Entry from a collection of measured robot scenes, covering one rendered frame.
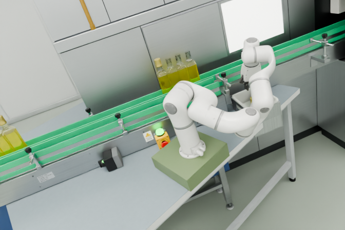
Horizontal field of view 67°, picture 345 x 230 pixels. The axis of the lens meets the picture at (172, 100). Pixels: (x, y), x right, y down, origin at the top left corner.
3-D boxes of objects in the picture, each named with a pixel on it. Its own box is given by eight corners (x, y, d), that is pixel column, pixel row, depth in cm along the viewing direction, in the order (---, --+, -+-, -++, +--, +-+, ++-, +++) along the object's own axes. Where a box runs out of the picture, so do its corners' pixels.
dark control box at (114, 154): (122, 157, 143) (116, 146, 140) (123, 167, 136) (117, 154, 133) (108, 164, 142) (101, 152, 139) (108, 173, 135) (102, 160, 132)
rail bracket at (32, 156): (44, 165, 135) (31, 145, 129) (42, 174, 128) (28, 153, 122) (37, 168, 134) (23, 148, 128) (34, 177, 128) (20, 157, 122)
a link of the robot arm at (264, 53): (249, 91, 118) (243, 56, 129) (279, 88, 115) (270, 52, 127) (250, 80, 111) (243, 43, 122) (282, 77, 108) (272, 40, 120)
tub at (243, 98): (258, 97, 158) (256, 84, 154) (282, 113, 138) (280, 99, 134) (232, 108, 156) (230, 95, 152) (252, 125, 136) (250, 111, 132)
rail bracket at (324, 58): (314, 63, 169) (313, 30, 159) (336, 71, 154) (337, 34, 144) (308, 66, 168) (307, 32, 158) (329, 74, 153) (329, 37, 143)
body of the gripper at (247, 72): (256, 54, 137) (255, 71, 145) (238, 60, 136) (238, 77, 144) (264, 61, 132) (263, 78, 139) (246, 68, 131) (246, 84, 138)
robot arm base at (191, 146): (215, 149, 118) (207, 121, 110) (195, 166, 112) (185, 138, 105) (193, 137, 130) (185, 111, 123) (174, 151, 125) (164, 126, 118)
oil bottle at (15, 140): (33, 153, 148) (5, 112, 135) (31, 159, 143) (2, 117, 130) (23, 157, 147) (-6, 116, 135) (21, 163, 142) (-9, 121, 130)
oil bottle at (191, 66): (200, 89, 161) (192, 56, 151) (204, 92, 156) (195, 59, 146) (192, 92, 160) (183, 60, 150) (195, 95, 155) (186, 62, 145)
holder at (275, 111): (253, 95, 163) (251, 83, 159) (281, 114, 139) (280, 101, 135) (228, 104, 161) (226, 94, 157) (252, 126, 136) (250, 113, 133)
